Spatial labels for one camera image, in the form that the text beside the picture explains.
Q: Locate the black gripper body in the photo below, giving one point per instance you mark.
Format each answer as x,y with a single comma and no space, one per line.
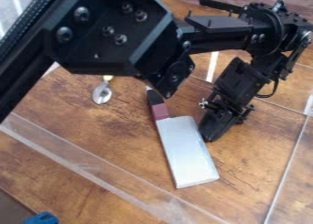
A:
236,86

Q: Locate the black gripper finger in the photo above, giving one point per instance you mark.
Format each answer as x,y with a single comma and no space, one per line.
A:
212,124
236,117

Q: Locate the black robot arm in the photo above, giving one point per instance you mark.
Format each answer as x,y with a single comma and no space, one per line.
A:
133,38

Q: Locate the black strip on table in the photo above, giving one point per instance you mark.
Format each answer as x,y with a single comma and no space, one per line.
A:
222,6

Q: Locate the blue object at bottom edge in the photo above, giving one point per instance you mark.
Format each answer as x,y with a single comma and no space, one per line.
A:
41,218

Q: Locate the spoon with yellow handle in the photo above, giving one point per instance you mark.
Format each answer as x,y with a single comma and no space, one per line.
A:
101,93

